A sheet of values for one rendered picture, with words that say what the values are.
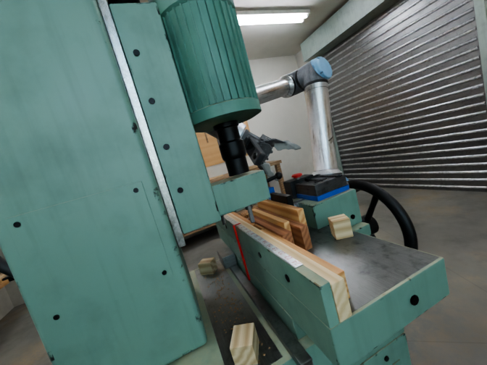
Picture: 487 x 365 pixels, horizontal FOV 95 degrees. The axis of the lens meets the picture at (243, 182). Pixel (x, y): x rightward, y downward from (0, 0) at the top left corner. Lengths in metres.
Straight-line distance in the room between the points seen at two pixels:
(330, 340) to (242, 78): 0.45
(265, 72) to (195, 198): 4.33
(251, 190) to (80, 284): 0.34
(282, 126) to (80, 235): 4.29
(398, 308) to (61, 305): 0.47
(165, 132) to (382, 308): 0.43
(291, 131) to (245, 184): 4.16
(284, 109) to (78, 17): 4.32
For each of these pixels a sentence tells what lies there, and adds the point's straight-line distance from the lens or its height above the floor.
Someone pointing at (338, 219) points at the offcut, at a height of 0.94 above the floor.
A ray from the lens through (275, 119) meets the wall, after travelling 4.49.
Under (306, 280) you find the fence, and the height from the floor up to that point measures 0.95.
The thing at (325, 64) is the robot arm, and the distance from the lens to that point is 1.28.
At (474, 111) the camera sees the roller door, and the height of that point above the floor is 0.88.
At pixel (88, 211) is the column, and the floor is 1.10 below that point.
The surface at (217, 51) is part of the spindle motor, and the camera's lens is 0.49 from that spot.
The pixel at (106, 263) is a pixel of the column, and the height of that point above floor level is 1.01.
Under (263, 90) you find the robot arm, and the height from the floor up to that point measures 1.37.
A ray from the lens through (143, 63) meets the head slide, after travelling 0.48.
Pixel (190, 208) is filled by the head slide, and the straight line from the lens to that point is 0.44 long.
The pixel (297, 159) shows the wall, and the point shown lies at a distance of 4.64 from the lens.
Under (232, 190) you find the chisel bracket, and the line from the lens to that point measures 0.49.
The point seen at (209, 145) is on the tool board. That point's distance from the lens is 3.88.
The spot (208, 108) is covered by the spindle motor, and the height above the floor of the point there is 1.22.
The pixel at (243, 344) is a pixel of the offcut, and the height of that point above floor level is 0.84.
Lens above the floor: 1.12
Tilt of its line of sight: 7 degrees down
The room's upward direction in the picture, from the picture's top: 16 degrees counter-clockwise
